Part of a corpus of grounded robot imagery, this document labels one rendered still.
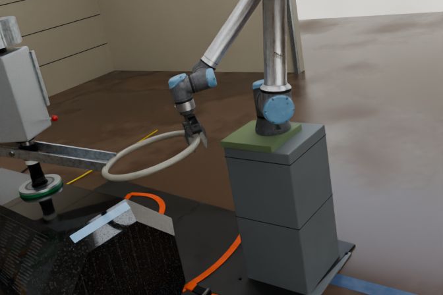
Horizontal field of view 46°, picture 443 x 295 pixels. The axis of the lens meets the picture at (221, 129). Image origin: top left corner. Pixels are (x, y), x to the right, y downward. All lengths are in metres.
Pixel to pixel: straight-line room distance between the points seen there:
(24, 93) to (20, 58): 0.17
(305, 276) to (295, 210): 0.40
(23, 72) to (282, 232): 1.52
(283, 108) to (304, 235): 0.71
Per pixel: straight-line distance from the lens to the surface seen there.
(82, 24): 9.11
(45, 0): 8.75
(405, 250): 3.32
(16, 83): 2.64
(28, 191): 2.83
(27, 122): 2.67
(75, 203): 2.60
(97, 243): 2.36
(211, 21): 7.74
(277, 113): 2.50
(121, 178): 2.34
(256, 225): 2.91
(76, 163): 2.65
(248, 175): 2.76
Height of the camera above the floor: 1.88
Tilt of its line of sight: 20 degrees down
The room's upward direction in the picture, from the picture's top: 11 degrees counter-clockwise
